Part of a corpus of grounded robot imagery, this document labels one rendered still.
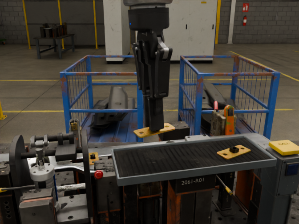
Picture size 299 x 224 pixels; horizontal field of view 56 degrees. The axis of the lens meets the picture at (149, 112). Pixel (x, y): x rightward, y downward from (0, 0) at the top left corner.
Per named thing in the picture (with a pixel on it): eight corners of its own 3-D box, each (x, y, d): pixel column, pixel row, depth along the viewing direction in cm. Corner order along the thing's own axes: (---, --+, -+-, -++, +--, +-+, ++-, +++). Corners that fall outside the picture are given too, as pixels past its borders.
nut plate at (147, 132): (167, 123, 62) (167, 118, 62) (176, 129, 59) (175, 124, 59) (132, 132, 59) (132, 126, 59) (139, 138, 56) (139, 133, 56)
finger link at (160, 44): (157, 29, 52) (171, 27, 47) (159, 57, 53) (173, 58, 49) (145, 30, 51) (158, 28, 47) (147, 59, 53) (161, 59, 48)
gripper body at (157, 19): (178, 5, 49) (179, 58, 52) (155, 7, 56) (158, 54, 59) (138, 6, 46) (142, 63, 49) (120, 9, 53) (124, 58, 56)
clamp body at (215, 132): (220, 173, 146) (226, 106, 134) (234, 189, 132) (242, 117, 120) (200, 175, 143) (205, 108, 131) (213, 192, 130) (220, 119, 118)
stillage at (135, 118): (90, 119, 413) (86, 54, 381) (144, 119, 413) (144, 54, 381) (68, 159, 300) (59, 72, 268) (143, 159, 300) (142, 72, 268)
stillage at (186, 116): (177, 120, 409) (179, 55, 378) (231, 119, 412) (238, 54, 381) (192, 161, 296) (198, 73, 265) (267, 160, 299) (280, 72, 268)
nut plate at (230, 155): (239, 145, 72) (240, 141, 72) (251, 151, 69) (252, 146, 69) (215, 153, 68) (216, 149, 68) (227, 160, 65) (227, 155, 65)
